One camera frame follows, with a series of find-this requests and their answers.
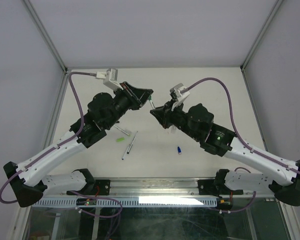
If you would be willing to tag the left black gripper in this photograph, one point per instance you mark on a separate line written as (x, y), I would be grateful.
(137, 98)

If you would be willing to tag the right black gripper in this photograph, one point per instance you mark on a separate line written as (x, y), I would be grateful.
(164, 113)

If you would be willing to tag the white marker green end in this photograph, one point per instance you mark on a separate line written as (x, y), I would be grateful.
(132, 143)

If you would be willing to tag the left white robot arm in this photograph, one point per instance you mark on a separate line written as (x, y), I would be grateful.
(31, 180)

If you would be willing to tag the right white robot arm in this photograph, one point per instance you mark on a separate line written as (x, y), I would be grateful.
(276, 174)

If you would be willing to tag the white pen clear cap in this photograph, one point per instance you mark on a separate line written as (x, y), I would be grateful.
(126, 132)

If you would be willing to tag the blue white pen cap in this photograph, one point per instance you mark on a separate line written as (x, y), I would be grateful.
(179, 150)

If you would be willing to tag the light green pen cap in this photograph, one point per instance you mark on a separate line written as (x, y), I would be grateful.
(120, 139)

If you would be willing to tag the orange tip clear marker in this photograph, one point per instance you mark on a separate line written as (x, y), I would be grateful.
(173, 129)

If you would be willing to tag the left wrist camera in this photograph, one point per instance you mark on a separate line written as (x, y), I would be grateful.
(109, 79)

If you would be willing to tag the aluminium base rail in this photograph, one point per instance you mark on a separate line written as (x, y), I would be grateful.
(155, 186)

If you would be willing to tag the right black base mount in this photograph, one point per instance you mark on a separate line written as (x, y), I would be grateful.
(207, 187)

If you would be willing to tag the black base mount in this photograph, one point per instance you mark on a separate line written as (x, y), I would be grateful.
(207, 187)
(101, 187)

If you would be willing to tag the slotted cable duct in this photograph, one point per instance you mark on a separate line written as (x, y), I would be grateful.
(127, 202)

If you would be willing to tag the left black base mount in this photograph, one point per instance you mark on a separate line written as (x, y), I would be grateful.
(101, 187)

